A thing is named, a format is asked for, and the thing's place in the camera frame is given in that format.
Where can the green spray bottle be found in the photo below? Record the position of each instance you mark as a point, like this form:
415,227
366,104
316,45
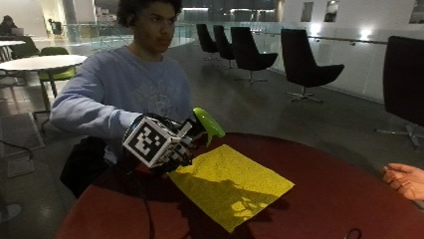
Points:
209,123

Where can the white cube with black markers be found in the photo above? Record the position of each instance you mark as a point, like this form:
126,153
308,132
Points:
150,141

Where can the yellow cleaning cloth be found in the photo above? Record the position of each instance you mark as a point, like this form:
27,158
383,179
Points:
229,186

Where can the person in blue sweater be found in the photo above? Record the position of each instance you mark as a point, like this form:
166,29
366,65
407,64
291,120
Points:
118,79

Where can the black bag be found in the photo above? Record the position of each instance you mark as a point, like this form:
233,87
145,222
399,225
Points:
85,166

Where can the black swivel chair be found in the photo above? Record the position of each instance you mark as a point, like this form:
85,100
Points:
404,76
247,49
203,38
302,59
222,41

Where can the green chair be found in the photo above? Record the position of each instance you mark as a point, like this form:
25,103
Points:
57,73

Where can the white round table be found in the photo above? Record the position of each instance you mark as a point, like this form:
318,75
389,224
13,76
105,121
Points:
9,43
41,62

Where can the dark low chair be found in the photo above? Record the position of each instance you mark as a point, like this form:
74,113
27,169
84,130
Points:
24,48

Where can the metal wall handrail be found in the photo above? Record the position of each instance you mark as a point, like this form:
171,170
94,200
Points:
344,39

